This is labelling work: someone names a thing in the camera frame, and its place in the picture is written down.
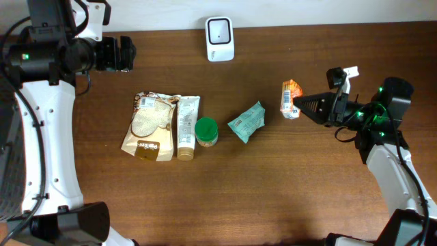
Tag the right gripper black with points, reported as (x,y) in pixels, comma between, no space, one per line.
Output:
(325,112)

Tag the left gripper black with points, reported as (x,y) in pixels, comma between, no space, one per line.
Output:
(110,53)

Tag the orange small carton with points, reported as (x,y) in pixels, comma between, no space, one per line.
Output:
(290,90)

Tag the mint green wipes packet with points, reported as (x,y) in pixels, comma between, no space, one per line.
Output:
(248,122)

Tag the white shampoo tube gold cap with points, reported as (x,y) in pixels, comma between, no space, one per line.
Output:
(187,116)

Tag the beige oats pouch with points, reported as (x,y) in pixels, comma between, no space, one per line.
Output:
(149,135)

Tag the green lid jar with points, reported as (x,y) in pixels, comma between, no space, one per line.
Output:
(206,132)

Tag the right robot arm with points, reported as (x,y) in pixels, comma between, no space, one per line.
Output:
(386,154)

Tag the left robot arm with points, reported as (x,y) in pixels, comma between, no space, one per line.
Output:
(41,200)

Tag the white barcode scanner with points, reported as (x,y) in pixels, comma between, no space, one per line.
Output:
(219,39)

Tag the grey plastic mesh basket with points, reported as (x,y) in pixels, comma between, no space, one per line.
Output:
(12,155)

